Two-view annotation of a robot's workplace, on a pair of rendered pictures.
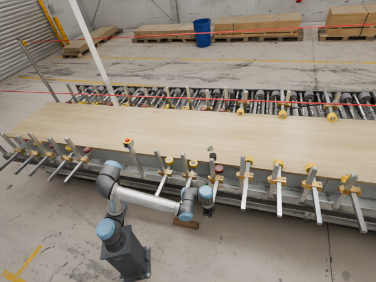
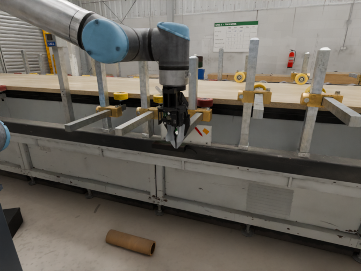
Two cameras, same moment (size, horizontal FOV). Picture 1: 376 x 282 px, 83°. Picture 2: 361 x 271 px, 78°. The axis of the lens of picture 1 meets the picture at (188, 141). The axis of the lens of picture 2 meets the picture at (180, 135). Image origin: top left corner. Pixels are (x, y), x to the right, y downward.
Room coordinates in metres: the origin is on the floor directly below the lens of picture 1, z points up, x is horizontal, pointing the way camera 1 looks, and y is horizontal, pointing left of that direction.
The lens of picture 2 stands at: (0.16, -0.02, 1.12)
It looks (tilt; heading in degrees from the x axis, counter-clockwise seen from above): 20 degrees down; 355
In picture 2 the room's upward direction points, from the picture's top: straight up
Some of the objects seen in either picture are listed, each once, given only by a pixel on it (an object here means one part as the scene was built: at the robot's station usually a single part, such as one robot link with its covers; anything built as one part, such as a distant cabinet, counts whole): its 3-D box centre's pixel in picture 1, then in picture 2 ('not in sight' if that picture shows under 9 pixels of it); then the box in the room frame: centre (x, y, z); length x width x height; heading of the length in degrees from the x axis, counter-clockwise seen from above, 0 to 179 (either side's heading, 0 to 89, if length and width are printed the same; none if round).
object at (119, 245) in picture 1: (114, 238); not in sight; (0.89, 0.78, 0.65); 0.19 x 0.19 x 0.10
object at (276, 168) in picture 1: (272, 183); (311, 111); (0.99, -0.63, 0.90); 0.03 x 0.03 x 0.48; 67
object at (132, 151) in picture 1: (136, 161); (64, 89); (1.49, 0.53, 0.93); 0.05 x 0.04 x 0.45; 67
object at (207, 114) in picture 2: (215, 178); (197, 114); (1.18, -0.19, 0.85); 0.13 x 0.06 x 0.05; 67
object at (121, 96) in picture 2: (169, 163); (121, 101); (1.46, 0.22, 0.85); 0.08 x 0.08 x 0.11
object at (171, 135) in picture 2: not in sight; (170, 136); (0.84, -0.04, 0.86); 0.06 x 0.03 x 0.09; 157
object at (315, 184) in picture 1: (311, 184); not in sight; (0.88, -0.88, 0.95); 0.13 x 0.06 x 0.05; 67
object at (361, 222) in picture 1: (356, 206); not in sight; (0.66, -1.07, 0.95); 0.36 x 0.03 x 0.03; 157
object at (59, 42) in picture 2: (128, 143); (56, 40); (1.49, 0.53, 1.18); 0.07 x 0.07 x 0.08; 67
